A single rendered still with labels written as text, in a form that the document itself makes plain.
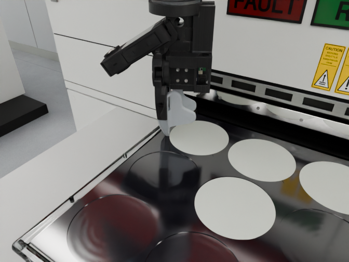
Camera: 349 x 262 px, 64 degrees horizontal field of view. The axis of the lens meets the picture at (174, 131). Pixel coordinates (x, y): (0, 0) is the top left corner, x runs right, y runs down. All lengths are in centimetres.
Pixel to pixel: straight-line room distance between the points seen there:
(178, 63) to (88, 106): 50
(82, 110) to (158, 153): 46
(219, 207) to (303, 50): 27
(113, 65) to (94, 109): 42
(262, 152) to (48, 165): 39
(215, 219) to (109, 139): 34
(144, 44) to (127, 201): 21
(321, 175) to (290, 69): 17
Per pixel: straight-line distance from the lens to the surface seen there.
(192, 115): 44
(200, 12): 38
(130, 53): 41
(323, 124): 51
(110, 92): 75
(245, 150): 46
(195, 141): 47
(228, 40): 52
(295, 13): 47
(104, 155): 58
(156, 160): 43
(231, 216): 37
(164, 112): 42
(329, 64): 49
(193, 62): 38
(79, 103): 87
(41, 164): 60
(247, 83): 52
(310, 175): 45
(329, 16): 47
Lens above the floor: 118
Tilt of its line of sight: 34 degrees down
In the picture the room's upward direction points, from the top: straight up
